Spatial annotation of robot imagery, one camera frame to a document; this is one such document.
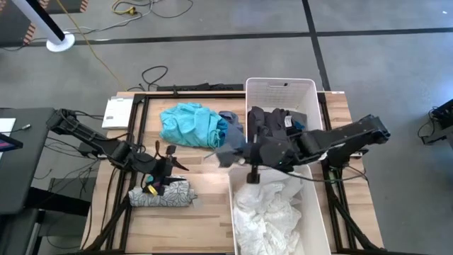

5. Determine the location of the black desk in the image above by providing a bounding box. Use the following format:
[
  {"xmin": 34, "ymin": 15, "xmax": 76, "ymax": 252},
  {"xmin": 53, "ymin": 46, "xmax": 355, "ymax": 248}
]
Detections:
[{"xmin": 0, "ymin": 107, "xmax": 57, "ymax": 216}]

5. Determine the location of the dark grey smooth garment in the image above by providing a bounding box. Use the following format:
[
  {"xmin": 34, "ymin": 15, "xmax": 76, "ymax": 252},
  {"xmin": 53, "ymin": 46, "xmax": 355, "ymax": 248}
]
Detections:
[{"xmin": 246, "ymin": 106, "xmax": 282, "ymax": 143}]

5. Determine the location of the white paper sheet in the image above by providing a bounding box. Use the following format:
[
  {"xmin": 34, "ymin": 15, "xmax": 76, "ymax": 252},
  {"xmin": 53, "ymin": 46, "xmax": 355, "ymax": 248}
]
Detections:
[{"xmin": 0, "ymin": 118, "xmax": 17, "ymax": 137}]

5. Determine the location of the black garment with colourful print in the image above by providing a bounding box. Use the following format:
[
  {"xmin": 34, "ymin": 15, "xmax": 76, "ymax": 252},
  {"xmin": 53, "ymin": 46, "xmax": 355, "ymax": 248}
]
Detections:
[{"xmin": 142, "ymin": 178, "xmax": 167, "ymax": 197}]

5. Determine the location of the yellow floor cable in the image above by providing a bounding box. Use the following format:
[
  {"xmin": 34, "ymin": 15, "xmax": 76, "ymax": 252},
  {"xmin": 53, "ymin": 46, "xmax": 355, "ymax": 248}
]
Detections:
[{"xmin": 55, "ymin": 0, "xmax": 138, "ymax": 91}]

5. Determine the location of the black equipment with cables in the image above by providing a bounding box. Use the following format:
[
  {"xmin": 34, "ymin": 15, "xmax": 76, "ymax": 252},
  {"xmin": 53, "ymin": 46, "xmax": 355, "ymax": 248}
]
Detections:
[{"xmin": 416, "ymin": 98, "xmax": 453, "ymax": 146}]

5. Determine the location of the white basket holding dark clothes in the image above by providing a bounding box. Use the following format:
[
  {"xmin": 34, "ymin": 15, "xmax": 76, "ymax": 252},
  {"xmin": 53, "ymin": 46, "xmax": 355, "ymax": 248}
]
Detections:
[{"xmin": 244, "ymin": 76, "xmax": 326, "ymax": 166}]

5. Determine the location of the white button shirt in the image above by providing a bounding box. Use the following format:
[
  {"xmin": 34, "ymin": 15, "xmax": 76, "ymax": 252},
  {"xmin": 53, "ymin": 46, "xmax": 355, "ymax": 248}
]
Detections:
[{"xmin": 232, "ymin": 180, "xmax": 302, "ymax": 255}]

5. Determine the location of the teal garment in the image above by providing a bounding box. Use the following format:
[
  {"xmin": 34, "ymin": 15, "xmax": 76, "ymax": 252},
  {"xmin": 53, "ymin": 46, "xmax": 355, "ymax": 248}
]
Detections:
[{"xmin": 159, "ymin": 102, "xmax": 229, "ymax": 149}]

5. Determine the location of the tablet screen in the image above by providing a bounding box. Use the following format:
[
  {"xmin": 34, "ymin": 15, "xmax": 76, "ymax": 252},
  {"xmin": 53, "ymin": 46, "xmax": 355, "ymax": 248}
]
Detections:
[{"xmin": 0, "ymin": 132, "xmax": 24, "ymax": 153}]

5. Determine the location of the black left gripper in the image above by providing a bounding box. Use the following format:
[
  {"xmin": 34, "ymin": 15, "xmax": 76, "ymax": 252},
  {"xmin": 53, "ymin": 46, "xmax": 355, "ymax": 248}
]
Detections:
[{"xmin": 136, "ymin": 154, "xmax": 190, "ymax": 186}]

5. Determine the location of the smooth white garment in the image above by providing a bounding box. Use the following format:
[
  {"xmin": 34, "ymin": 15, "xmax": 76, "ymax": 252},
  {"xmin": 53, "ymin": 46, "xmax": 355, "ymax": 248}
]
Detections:
[{"xmin": 272, "ymin": 171, "xmax": 305, "ymax": 200}]

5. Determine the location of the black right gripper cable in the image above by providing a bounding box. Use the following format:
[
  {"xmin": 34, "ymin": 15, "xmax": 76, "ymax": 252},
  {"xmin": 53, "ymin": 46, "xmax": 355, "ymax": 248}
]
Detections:
[{"xmin": 261, "ymin": 163, "xmax": 357, "ymax": 184}]

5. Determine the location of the black looped floor cable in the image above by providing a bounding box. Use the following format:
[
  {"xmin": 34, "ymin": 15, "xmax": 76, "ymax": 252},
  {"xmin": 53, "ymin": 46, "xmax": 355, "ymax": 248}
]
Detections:
[{"xmin": 126, "ymin": 64, "xmax": 169, "ymax": 92}]

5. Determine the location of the grey floor cable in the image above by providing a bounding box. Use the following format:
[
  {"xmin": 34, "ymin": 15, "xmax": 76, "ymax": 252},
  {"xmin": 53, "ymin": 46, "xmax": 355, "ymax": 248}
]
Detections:
[{"xmin": 63, "ymin": 0, "xmax": 195, "ymax": 35}]

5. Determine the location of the black cable bundle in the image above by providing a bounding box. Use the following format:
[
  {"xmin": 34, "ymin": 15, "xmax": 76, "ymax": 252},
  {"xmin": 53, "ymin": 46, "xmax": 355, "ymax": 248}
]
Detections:
[{"xmin": 33, "ymin": 133, "xmax": 107, "ymax": 182}]

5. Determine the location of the white pole with round base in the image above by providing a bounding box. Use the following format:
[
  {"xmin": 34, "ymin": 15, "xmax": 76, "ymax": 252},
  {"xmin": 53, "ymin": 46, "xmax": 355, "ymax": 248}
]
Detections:
[{"xmin": 11, "ymin": 0, "xmax": 76, "ymax": 53}]

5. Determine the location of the white leaf-patterned cloth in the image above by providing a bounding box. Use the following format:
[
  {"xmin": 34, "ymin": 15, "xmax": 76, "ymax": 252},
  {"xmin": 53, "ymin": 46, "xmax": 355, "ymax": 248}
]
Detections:
[{"xmin": 127, "ymin": 176, "xmax": 198, "ymax": 208}]

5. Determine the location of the slate blue garment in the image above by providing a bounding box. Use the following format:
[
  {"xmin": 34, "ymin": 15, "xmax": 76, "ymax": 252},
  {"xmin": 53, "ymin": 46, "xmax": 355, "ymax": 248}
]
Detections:
[{"xmin": 212, "ymin": 110, "xmax": 248, "ymax": 169}]

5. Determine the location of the wooden table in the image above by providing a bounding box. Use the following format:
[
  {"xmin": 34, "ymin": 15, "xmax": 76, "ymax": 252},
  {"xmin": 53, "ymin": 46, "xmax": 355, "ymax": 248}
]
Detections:
[{"xmin": 81, "ymin": 91, "xmax": 385, "ymax": 254}]

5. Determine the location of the black power strip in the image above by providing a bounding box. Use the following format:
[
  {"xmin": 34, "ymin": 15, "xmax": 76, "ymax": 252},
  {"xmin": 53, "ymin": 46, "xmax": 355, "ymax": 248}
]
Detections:
[{"xmin": 155, "ymin": 82, "xmax": 246, "ymax": 93}]

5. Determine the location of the dark mat with orange stripes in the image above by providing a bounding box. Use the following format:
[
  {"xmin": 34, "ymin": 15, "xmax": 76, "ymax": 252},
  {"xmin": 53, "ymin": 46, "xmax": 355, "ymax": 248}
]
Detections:
[{"xmin": 0, "ymin": 0, "xmax": 50, "ymax": 47}]

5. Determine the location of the dark grey coarse-weave garment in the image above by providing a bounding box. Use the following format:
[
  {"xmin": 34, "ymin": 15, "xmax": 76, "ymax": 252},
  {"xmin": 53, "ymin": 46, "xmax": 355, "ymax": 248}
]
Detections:
[{"xmin": 274, "ymin": 108, "xmax": 309, "ymax": 137}]

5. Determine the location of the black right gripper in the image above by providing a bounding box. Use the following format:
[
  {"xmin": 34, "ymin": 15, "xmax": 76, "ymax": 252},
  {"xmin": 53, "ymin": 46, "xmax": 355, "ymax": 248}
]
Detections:
[{"xmin": 243, "ymin": 135, "xmax": 302, "ymax": 169}]

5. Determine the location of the white paper booklet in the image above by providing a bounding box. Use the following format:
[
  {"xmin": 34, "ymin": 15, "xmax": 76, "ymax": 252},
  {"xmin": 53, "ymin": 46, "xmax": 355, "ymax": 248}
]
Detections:
[{"xmin": 101, "ymin": 96, "xmax": 135, "ymax": 130}]

